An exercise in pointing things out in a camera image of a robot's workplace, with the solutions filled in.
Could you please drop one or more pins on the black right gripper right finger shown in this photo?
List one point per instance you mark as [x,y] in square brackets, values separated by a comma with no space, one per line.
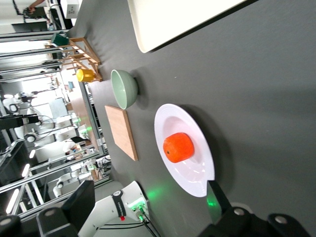
[234,222]

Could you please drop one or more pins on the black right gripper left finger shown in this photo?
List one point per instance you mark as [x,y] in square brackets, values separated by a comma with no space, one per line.
[79,205]

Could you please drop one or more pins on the white round plate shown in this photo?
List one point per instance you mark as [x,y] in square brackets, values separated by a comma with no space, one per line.
[187,177]

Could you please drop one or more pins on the orange fruit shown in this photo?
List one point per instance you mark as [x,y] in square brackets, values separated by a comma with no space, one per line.
[179,148]

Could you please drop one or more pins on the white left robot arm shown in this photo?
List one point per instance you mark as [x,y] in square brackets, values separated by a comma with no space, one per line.
[106,212]

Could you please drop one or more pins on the wooden cutting board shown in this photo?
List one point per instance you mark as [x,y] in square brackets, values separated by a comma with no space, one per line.
[121,130]

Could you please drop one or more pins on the white humanoid robot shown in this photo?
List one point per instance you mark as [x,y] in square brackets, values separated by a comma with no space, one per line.
[13,107]

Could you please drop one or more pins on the light green bowl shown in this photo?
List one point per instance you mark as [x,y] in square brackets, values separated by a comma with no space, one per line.
[123,89]

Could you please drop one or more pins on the yellow cup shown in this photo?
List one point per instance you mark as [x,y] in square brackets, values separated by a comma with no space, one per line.
[84,75]

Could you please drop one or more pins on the wooden peg drying rack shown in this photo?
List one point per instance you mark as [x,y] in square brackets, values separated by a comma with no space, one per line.
[84,55]

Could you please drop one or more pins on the dark green cup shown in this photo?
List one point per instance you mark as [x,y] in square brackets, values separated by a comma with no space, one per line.
[59,39]

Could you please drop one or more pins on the white socket box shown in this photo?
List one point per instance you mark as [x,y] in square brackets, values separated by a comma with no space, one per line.
[73,10]

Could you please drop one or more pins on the cream bear print tray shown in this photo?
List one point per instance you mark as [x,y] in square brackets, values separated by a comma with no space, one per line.
[172,19]

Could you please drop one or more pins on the aluminium cell frame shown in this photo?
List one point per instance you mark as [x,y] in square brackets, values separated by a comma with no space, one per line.
[91,116]

